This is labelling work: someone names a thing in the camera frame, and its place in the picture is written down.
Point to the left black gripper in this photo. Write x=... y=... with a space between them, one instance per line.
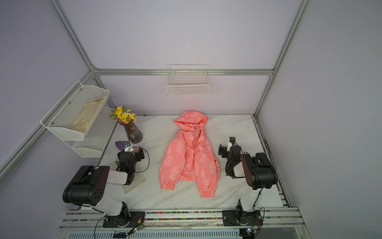
x=139 y=157

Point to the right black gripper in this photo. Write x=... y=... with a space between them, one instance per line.
x=223 y=150

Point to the pink hooded jacket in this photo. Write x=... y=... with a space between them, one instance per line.
x=189 y=156

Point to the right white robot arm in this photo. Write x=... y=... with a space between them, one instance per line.
x=259 y=173

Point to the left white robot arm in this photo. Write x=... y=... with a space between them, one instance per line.
x=87 y=188

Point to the purple garden trowel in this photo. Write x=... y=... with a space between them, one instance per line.
x=120 y=145

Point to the beige work glove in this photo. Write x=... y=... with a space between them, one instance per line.
x=137 y=181

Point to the dark glass vase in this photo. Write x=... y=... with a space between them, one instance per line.
x=133 y=133

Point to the lower white mesh shelf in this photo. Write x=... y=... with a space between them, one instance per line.
x=97 y=137

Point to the white mesh shelf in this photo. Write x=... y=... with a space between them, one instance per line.
x=97 y=137
x=59 y=119

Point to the yellow flower bouquet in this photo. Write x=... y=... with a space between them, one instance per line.
x=122 y=115

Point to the beige cloth in shelf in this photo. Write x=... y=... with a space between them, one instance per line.
x=83 y=120

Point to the upper white mesh shelf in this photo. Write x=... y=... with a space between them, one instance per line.
x=59 y=119

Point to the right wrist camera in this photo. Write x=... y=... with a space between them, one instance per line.
x=231 y=143

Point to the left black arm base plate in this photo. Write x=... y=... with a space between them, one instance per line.
x=130 y=220

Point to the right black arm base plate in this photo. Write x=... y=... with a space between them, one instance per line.
x=241 y=218

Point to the white wire wall basket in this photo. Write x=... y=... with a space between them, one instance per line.
x=188 y=80

